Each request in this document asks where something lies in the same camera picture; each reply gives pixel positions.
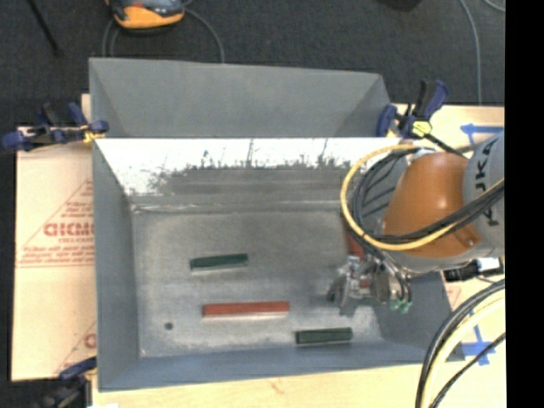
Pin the black cylinder on white bracket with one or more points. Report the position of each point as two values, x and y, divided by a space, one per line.
461 273

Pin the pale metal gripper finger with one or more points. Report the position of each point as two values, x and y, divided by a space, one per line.
334 289
346 304

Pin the dark green flat block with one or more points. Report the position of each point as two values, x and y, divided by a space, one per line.
219 261
324 336

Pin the brown cardboard board, red print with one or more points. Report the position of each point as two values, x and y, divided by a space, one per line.
51 270

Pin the red-brown flat block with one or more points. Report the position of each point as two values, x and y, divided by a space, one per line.
245 308

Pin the grey metal bin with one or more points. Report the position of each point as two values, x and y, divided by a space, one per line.
238 236

